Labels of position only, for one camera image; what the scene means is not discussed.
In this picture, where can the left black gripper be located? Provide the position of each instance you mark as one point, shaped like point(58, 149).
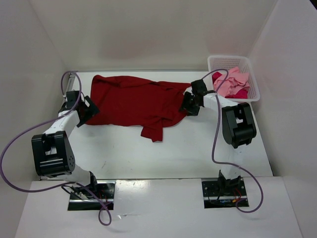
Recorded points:
point(91, 110)

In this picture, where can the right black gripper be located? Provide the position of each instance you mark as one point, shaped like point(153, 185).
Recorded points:
point(192, 111)

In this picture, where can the dark red t shirt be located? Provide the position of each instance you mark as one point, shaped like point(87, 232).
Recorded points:
point(134, 101)

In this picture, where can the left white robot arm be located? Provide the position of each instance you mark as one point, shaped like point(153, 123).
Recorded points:
point(53, 155)

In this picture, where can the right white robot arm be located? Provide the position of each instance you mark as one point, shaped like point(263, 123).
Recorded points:
point(236, 123)

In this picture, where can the white plastic basket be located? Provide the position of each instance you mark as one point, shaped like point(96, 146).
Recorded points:
point(239, 79)

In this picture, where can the light pink t shirt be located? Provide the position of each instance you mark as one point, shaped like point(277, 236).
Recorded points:
point(230, 81)

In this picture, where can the magenta t shirt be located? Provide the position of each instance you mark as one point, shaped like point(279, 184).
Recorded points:
point(241, 94)

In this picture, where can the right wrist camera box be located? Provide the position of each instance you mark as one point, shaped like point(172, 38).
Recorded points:
point(199, 88)

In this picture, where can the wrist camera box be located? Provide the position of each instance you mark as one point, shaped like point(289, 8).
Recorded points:
point(199, 88)
point(72, 99)

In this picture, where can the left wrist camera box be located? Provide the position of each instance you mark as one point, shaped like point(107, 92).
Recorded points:
point(72, 99)

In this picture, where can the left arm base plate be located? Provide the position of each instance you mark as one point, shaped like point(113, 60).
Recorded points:
point(81, 200)

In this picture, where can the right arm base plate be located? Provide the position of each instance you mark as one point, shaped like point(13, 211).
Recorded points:
point(216, 197)

